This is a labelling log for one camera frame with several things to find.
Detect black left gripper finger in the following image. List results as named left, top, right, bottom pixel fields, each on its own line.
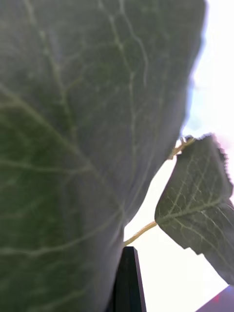
left=106, top=246, right=147, bottom=312

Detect artificial flower with green leaves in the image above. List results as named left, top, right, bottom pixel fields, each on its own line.
left=0, top=0, right=234, bottom=312

